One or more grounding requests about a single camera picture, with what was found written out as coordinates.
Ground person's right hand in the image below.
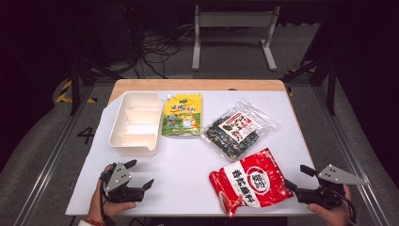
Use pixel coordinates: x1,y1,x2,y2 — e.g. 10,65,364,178
307,183,352,226

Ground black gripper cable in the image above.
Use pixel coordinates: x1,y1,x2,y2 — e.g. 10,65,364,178
340,191,359,225
99,170,117,226

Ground clear bag of dried seaweed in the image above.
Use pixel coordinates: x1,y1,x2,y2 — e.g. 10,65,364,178
200,99,281,163

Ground black cables on floor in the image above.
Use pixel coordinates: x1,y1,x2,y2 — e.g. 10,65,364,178
131,29,182,79

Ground yellow black hazard tape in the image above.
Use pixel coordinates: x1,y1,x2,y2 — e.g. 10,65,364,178
55,79,98,105

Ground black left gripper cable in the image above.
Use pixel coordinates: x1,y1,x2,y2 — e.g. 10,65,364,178
99,170,117,226

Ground yellow spout pouch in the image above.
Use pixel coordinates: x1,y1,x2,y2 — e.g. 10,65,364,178
161,92,203,137

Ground white divided plastic container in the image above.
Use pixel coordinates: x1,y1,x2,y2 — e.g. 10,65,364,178
107,90,164,157

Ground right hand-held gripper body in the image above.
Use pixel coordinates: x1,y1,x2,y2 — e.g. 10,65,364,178
295,163,369,210

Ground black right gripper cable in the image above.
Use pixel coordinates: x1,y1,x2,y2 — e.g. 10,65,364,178
340,191,359,225

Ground white metal stand frame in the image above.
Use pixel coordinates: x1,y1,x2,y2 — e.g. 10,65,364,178
191,5,281,72

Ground aluminium rail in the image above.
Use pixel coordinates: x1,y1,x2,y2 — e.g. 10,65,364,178
313,84,390,226
13,84,95,226

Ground white table sheet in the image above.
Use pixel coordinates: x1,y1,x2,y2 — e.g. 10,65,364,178
65,89,318,218

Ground black metal stand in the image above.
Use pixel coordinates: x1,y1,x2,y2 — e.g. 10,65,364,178
67,6,125,117
280,56,338,116

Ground red and white seasoning packet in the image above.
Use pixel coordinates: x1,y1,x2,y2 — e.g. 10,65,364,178
208,147,295,219

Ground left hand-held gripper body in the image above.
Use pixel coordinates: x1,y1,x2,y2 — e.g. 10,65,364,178
100,161,147,204

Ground person's left hand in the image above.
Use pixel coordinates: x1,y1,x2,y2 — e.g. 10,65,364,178
87,164,137,225

